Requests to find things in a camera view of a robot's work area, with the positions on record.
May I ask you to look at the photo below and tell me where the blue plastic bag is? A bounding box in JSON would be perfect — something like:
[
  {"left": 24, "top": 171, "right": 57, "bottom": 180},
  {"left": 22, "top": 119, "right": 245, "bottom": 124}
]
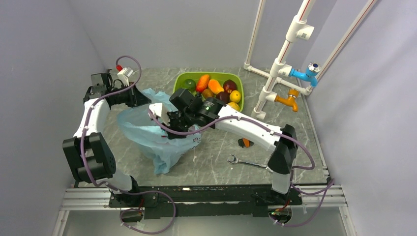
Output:
[{"left": 117, "top": 104, "right": 202, "bottom": 174}]

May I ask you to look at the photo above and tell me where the orange faucet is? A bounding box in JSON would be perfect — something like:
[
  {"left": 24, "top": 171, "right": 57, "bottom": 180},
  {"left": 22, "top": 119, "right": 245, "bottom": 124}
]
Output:
[{"left": 274, "top": 88, "right": 299, "bottom": 112}]

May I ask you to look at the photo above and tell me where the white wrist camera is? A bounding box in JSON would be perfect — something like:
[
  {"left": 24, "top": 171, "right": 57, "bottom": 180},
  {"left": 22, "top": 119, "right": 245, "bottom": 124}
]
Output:
[
  {"left": 149, "top": 103, "right": 170, "bottom": 125},
  {"left": 116, "top": 64, "right": 134, "bottom": 86}
]

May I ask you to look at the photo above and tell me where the brown fake kiwi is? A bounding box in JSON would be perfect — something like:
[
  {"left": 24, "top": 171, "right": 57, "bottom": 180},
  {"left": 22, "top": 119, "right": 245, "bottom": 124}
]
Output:
[{"left": 202, "top": 88, "right": 215, "bottom": 99}]

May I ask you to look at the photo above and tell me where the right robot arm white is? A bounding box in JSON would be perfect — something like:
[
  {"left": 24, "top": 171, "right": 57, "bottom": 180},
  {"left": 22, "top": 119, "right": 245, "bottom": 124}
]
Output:
[{"left": 155, "top": 88, "right": 298, "bottom": 204}]

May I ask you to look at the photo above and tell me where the yellow fake lemon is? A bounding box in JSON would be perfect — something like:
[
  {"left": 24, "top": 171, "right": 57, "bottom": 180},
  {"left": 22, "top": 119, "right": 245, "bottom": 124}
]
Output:
[{"left": 229, "top": 90, "right": 241, "bottom": 104}]

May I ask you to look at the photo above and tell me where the orange black hex key set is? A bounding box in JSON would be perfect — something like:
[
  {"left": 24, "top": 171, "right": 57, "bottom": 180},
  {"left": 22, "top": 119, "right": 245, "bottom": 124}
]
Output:
[{"left": 238, "top": 138, "right": 253, "bottom": 148}]

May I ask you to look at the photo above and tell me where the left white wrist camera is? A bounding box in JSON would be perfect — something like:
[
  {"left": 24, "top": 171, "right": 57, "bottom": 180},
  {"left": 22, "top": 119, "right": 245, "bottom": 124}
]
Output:
[{"left": 116, "top": 64, "right": 134, "bottom": 86}]

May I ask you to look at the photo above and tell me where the blue faucet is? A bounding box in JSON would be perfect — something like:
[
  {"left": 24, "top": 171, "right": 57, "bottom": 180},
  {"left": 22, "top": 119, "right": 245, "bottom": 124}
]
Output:
[{"left": 289, "top": 62, "right": 321, "bottom": 87}]

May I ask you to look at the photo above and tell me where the dark red fake apple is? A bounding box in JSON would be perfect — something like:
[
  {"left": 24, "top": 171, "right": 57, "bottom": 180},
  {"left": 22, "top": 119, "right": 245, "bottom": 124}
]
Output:
[{"left": 223, "top": 80, "right": 238, "bottom": 93}]

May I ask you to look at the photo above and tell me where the dark maroon fake fruit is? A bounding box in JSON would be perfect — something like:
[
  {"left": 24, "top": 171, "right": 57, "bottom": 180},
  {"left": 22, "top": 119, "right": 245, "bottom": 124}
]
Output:
[{"left": 215, "top": 91, "right": 230, "bottom": 104}]

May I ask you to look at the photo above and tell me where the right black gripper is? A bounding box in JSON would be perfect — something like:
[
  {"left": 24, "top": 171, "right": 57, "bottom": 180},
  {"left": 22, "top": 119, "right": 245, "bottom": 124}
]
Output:
[{"left": 161, "top": 110, "right": 195, "bottom": 140}]

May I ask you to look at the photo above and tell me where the dark green round fruit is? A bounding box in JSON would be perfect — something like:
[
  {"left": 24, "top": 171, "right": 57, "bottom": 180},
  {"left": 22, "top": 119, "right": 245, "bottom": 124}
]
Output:
[{"left": 181, "top": 79, "right": 196, "bottom": 92}]

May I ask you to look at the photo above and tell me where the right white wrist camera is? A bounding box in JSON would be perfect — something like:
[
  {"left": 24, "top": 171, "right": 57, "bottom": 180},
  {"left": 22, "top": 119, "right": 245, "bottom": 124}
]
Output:
[{"left": 149, "top": 103, "right": 170, "bottom": 125}]

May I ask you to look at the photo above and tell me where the white PVC pipe frame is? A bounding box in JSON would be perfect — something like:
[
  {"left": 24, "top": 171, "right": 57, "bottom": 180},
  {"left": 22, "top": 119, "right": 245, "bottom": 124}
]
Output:
[{"left": 243, "top": 0, "right": 377, "bottom": 120}]

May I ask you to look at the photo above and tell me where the orange fake mango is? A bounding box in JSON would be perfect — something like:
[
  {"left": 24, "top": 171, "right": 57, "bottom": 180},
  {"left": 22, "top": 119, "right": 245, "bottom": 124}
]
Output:
[{"left": 208, "top": 79, "right": 224, "bottom": 95}]

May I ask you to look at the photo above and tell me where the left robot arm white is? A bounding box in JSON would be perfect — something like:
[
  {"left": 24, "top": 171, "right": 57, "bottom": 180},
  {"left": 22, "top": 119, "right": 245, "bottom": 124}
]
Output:
[{"left": 62, "top": 72, "right": 151, "bottom": 207}]

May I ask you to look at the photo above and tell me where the yellow fake fruit front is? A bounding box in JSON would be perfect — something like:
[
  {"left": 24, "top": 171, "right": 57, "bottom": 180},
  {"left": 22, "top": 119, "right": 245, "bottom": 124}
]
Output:
[{"left": 227, "top": 102, "right": 240, "bottom": 112}]

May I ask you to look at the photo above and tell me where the silver open-end wrench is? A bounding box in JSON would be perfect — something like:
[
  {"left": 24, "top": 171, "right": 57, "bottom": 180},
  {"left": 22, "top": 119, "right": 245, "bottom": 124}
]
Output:
[{"left": 227, "top": 154, "right": 272, "bottom": 173}]

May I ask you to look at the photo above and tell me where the green plastic fruit basket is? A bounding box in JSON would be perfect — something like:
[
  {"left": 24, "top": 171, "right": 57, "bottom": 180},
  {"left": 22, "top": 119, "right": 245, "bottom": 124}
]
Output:
[{"left": 173, "top": 72, "right": 244, "bottom": 112}]

